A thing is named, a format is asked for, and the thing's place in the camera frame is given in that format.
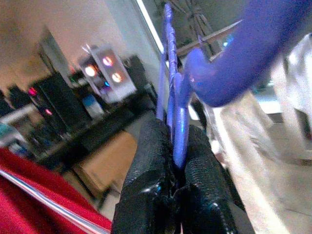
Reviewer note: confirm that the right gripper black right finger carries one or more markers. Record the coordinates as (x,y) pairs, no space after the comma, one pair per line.
(207,195)

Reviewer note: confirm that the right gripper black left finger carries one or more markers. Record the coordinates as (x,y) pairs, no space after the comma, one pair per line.
(146,170)

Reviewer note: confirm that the purple plastic hanger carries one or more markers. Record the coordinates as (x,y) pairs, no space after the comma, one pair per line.
(181,126)

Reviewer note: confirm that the brown cardboard box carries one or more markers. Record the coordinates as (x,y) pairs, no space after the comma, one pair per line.
(107,161)

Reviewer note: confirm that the black desk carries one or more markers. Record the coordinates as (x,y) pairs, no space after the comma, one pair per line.
(97,136)

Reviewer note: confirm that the crumpled white garment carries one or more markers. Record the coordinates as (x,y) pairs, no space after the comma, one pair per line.
(256,158)

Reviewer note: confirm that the white blue container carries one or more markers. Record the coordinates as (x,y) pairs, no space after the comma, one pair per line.
(93,107)

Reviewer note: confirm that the silver metal rod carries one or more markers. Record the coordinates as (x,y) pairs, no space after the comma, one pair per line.
(48,203)

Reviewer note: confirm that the white computer tower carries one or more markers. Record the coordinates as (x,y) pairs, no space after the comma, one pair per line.
(107,73)

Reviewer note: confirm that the black computer tower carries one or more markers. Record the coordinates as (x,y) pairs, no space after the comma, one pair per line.
(61,102)

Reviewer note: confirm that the red garment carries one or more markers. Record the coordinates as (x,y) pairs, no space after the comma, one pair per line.
(24,214)

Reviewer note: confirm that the chrome rack rail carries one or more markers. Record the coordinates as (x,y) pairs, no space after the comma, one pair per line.
(219,33)

